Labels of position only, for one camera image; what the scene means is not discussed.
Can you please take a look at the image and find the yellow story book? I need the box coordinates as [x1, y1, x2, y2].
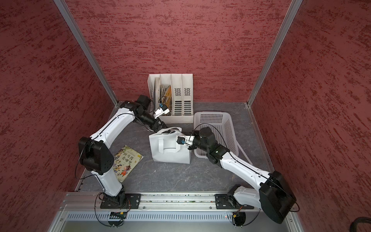
[161, 85, 172, 112]

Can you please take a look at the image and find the black mounting plate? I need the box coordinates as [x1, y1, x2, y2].
[214, 194, 254, 210]
[100, 193, 142, 209]

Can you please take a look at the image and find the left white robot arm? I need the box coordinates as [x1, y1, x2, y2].
[78, 95, 170, 208]

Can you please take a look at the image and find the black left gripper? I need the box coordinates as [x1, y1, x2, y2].
[136, 111, 170, 134]

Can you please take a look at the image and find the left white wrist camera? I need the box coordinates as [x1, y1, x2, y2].
[153, 103, 170, 119]

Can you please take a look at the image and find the aluminium corner post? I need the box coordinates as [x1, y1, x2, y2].
[54, 0, 119, 106]
[247, 0, 303, 108]

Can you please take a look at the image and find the right aluminium corner post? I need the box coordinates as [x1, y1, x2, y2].
[247, 0, 303, 108]

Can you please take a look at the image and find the white plastic file organizer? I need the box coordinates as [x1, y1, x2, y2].
[147, 73, 194, 124]

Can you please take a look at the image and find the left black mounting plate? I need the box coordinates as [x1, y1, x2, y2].
[100, 193, 142, 209]

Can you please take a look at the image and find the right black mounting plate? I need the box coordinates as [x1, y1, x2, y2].
[214, 194, 254, 210]

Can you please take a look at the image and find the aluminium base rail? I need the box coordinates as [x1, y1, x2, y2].
[49, 192, 302, 232]

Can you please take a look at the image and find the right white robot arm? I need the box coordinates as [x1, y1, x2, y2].
[177, 127, 297, 224]

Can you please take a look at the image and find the white perforated plastic basket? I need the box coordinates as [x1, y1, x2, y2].
[194, 111, 239, 156]

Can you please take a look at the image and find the white insulated delivery bag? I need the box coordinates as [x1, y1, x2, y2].
[149, 127, 191, 164]

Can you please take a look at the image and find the left aluminium corner post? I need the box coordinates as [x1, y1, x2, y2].
[54, 0, 119, 106]

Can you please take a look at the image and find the colourful children's picture book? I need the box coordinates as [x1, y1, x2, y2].
[113, 146, 143, 183]

